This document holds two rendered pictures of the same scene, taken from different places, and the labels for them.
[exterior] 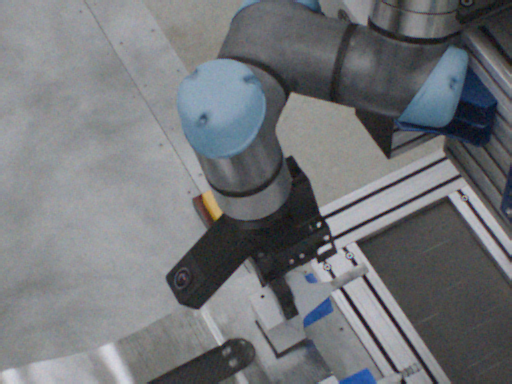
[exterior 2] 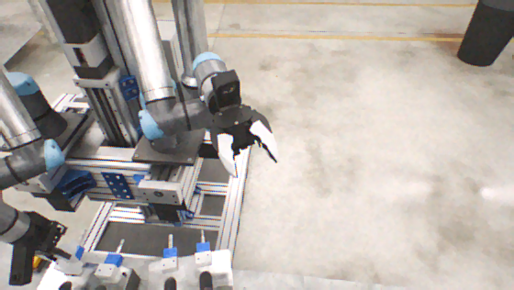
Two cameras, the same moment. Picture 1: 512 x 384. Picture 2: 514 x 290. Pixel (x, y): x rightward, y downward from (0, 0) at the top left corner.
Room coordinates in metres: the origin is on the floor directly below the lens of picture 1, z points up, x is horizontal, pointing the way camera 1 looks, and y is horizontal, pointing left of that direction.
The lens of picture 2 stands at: (-0.06, 0.02, 1.83)
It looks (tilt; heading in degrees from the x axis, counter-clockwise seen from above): 46 degrees down; 298
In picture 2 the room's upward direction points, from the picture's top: straight up
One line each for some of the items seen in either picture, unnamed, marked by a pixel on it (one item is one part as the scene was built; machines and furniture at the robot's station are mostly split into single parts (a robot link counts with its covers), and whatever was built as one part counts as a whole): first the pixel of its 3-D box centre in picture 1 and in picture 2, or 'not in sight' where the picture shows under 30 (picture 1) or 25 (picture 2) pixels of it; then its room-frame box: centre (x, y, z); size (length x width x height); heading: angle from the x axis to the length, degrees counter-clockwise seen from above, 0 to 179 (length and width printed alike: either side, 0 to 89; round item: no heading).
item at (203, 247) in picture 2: not in sight; (203, 247); (0.33, -0.31, 0.86); 0.13 x 0.05 x 0.05; 129
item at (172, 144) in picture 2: not in sight; (168, 128); (0.61, -0.54, 1.09); 0.15 x 0.15 x 0.10
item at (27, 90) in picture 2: not in sight; (18, 94); (1.07, -0.35, 1.20); 0.13 x 0.12 x 0.14; 65
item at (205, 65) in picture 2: not in sight; (212, 76); (0.32, -0.47, 1.43); 0.11 x 0.08 x 0.09; 138
